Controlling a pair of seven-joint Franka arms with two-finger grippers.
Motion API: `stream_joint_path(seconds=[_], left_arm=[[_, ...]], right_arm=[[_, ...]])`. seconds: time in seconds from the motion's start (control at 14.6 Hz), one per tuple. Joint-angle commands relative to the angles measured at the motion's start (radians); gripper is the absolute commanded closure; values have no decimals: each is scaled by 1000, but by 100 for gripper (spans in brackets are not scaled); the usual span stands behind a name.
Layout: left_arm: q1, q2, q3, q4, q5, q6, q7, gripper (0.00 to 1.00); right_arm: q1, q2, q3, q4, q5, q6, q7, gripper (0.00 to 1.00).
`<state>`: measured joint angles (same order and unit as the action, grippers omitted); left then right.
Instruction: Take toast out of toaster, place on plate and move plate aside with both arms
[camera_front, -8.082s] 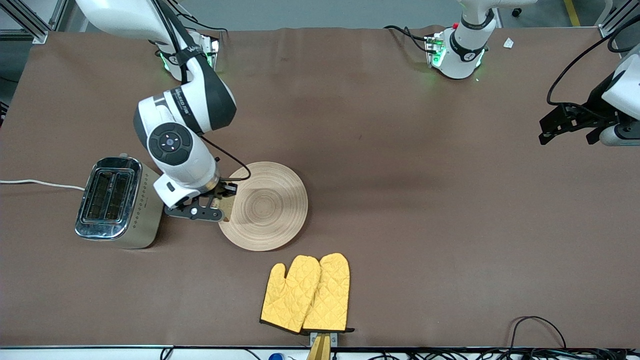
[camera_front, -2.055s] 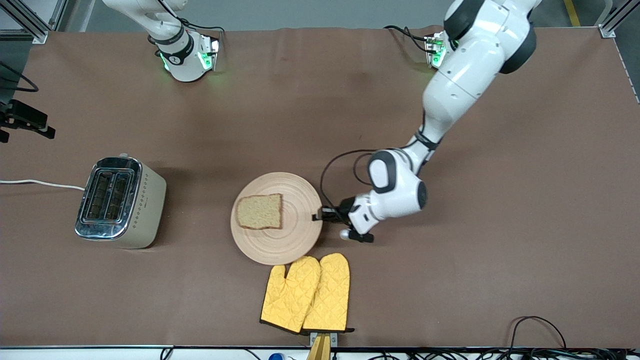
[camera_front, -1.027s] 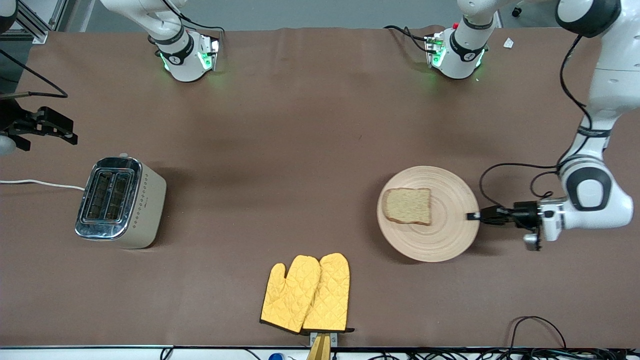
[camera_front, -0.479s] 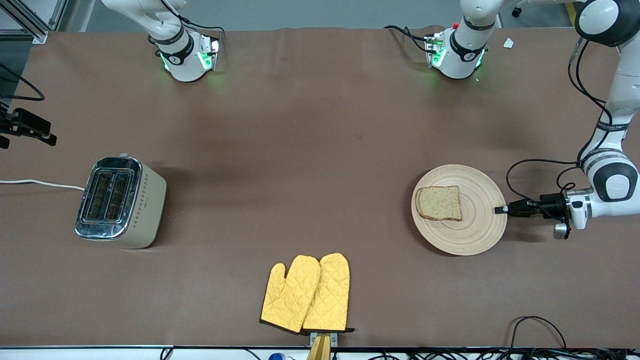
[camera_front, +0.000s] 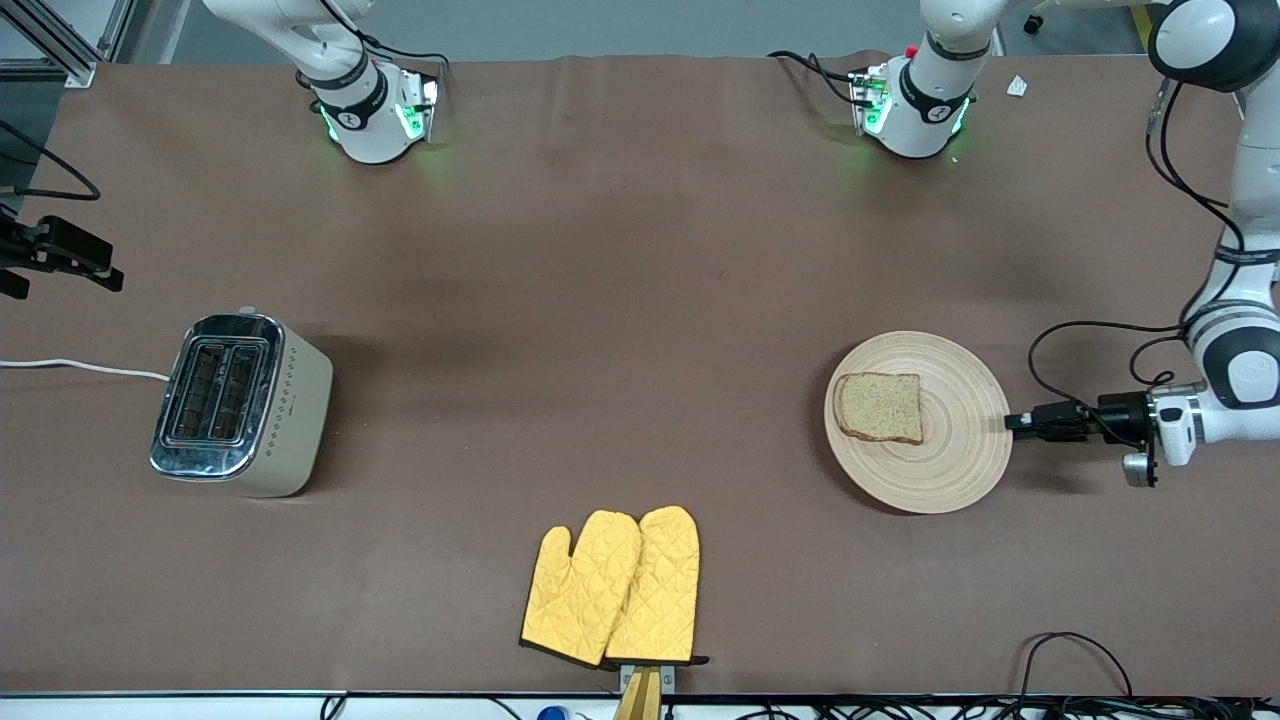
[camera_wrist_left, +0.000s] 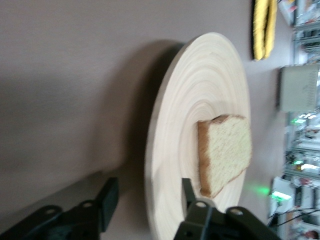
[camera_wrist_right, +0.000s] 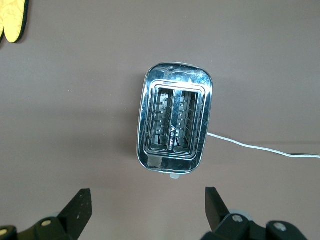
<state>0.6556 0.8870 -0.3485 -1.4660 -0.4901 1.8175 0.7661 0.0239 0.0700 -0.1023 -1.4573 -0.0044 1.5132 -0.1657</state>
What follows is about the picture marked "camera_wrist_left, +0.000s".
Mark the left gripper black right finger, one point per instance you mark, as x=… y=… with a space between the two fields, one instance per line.
x=200 y=220

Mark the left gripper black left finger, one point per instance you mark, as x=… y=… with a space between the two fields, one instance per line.
x=107 y=200

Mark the brown toast slice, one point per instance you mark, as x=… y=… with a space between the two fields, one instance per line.
x=230 y=150

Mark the round wooden plate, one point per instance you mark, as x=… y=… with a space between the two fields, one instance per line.
x=200 y=87

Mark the beige chrome toaster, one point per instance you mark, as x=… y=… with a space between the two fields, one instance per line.
x=297 y=87

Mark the yellow bananas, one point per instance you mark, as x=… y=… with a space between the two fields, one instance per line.
x=258 y=25

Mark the cluttered lab equipment rack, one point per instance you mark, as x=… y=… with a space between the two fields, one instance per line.
x=306 y=37

